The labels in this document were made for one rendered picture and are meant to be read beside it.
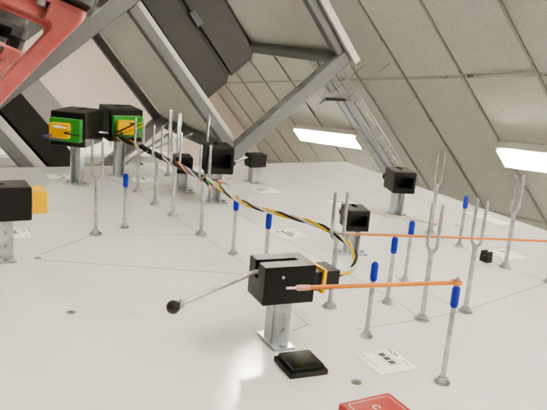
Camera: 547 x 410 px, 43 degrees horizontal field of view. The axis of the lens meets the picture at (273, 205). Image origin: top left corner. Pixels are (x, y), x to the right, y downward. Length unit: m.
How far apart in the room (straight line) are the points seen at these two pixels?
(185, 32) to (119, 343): 1.13
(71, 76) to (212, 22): 6.58
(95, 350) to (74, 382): 0.07
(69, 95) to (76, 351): 7.63
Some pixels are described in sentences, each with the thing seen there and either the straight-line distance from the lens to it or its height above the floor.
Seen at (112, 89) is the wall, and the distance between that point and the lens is 8.37.
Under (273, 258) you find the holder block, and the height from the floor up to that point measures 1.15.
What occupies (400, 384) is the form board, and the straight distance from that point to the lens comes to 0.69.
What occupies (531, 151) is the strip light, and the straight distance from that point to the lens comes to 4.40.
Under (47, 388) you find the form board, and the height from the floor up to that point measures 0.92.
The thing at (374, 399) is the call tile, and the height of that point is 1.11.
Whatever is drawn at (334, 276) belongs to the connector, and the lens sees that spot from 0.73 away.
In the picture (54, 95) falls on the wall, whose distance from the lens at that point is 8.27.
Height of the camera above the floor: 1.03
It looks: 13 degrees up
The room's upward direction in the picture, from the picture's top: 48 degrees clockwise
